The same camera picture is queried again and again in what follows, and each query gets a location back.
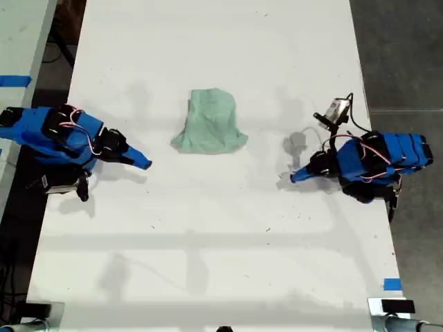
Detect white side table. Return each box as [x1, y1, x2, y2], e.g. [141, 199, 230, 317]
[0, 0, 58, 222]

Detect black floor cable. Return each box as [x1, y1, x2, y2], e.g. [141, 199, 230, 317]
[41, 33, 76, 67]

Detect red white servo wire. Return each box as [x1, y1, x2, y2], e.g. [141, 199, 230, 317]
[345, 130, 404, 182]
[58, 109, 101, 156]

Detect long blue tape strip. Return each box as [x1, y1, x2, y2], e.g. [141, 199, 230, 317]
[0, 74, 33, 88]

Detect black camera box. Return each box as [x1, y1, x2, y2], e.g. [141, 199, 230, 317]
[40, 172, 81, 195]
[323, 98, 351, 125]

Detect pale green T-shirt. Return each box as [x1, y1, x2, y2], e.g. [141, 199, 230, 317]
[170, 88, 249, 156]

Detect short blue tape strip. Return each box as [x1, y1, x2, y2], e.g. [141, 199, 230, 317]
[383, 277, 403, 292]

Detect grey metal pipe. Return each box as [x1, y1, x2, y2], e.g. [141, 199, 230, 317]
[0, 319, 48, 332]
[371, 315, 443, 332]

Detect small black box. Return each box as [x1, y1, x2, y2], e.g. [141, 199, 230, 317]
[381, 299, 415, 314]
[24, 302, 53, 318]

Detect black camera stalk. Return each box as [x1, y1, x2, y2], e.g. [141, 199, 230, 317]
[312, 111, 339, 154]
[77, 174, 91, 203]

